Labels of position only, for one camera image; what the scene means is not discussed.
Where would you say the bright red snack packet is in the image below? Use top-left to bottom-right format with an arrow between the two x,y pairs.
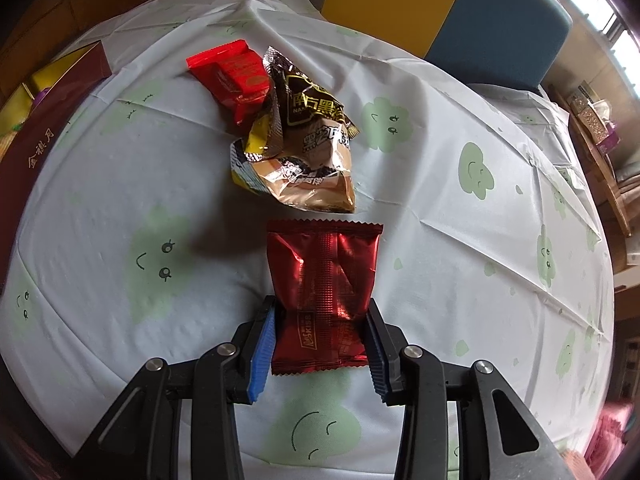
186,39 -> 271,128

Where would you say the wooden side shelf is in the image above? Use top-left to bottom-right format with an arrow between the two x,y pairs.
547,80 -> 640,241

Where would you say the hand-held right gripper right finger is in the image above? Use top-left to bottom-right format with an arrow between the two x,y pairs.
362,300 -> 576,480

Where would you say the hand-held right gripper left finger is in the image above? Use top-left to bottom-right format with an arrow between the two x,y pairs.
72,296 -> 279,480

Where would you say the yellow seat cushion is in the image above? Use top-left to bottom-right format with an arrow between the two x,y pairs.
320,0 -> 473,58

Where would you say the dark brown foil snack packet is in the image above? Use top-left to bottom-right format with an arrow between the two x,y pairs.
257,46 -> 362,171

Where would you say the white green-print tablecloth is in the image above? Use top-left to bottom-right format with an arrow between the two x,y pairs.
0,0 -> 616,480

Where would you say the patterned gift box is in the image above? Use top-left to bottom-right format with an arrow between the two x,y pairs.
567,80 -> 622,157

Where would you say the window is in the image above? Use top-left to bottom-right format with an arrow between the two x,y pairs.
560,0 -> 640,52

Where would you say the dark red foil snack packet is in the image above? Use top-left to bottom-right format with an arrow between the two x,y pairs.
266,218 -> 385,377

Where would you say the maroon gift box gold inside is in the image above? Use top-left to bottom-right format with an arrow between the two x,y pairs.
0,40 -> 112,291

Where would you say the gold brown foil snack packet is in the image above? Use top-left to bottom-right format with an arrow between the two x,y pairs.
230,132 -> 357,215

